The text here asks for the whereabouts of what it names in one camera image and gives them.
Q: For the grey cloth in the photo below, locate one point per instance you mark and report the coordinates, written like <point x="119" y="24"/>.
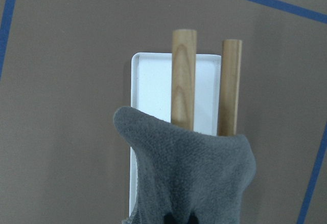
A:
<point x="184" y="176"/>

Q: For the white rectangular tray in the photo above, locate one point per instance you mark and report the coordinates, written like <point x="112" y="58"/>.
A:
<point x="151" y="87"/>

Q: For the wooden rack rod inner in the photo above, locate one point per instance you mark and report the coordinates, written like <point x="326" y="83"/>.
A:
<point x="184" y="43"/>

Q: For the wooden rack rod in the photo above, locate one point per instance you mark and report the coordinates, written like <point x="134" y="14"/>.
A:
<point x="184" y="43"/>
<point x="229" y="87"/>

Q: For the wooden rack rod outer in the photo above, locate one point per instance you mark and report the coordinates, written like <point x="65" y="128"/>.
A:
<point x="229" y="87"/>

